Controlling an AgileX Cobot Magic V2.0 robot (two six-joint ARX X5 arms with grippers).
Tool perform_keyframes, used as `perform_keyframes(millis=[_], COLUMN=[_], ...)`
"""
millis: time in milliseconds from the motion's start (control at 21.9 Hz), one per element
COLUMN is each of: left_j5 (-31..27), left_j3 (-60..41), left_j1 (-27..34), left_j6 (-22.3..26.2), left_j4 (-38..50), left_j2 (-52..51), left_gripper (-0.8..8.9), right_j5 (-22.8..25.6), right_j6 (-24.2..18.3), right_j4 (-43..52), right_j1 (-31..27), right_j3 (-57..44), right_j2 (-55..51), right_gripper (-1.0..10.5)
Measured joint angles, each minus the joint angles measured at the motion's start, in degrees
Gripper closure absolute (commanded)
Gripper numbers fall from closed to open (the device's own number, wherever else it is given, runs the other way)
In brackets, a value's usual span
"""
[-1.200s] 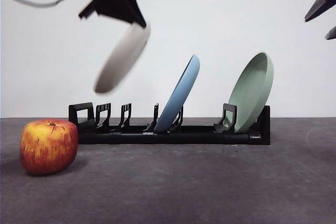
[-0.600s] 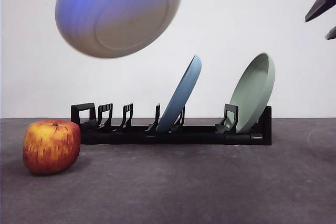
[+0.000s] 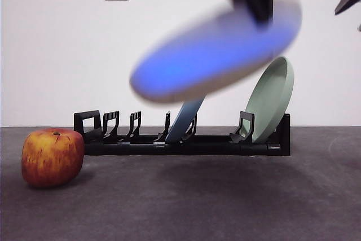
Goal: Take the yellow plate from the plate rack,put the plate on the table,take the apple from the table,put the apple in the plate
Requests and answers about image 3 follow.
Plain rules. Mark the cream pale yellow plate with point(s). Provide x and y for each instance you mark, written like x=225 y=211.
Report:
x=197 y=63

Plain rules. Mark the red yellow apple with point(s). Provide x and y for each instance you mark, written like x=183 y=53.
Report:
x=52 y=159

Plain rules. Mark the green plate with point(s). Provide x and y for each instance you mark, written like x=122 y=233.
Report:
x=270 y=105

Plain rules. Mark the blue plate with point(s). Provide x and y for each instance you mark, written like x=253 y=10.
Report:
x=182 y=122

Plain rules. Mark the black plate rack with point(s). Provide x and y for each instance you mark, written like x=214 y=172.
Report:
x=203 y=149

